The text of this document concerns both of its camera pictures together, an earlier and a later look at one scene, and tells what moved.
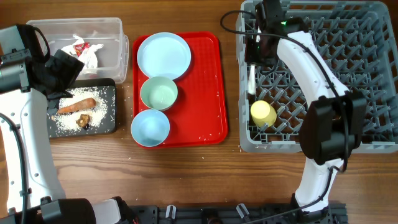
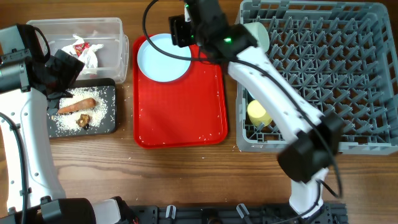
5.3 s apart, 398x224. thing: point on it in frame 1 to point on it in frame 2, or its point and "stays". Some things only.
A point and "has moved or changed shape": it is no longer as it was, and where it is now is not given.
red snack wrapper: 79,48 stays
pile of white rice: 96,114 stays
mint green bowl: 158,93 has moved or changed shape
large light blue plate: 163,53 stays
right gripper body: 256,54 to 183,32
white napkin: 88,56 stays
